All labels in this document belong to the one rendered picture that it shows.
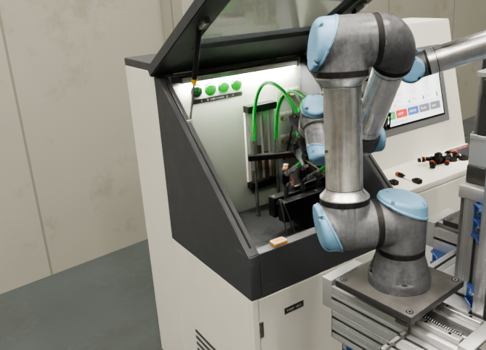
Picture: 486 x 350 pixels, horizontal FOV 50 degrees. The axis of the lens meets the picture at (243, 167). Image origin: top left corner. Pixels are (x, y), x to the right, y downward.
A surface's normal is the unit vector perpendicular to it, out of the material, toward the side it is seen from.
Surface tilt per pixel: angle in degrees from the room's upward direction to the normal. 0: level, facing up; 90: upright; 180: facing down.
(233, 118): 90
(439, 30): 76
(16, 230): 90
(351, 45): 85
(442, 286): 0
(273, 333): 90
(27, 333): 0
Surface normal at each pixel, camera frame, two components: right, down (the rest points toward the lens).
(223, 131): 0.55, 0.25
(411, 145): 0.52, 0.01
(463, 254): -0.77, 0.25
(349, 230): 0.03, 0.19
